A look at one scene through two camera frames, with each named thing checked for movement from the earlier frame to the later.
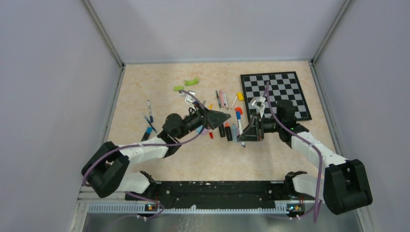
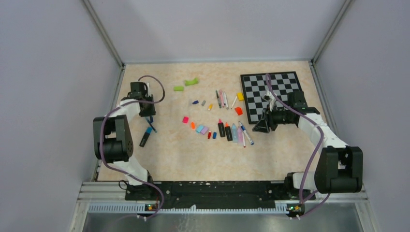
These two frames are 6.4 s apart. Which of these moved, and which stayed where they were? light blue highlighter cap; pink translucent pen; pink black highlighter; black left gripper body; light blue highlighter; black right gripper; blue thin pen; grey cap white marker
Moved: black right gripper; black left gripper body
Stayed: pink black highlighter; light blue highlighter; light blue highlighter cap; pink translucent pen; blue thin pen; grey cap white marker
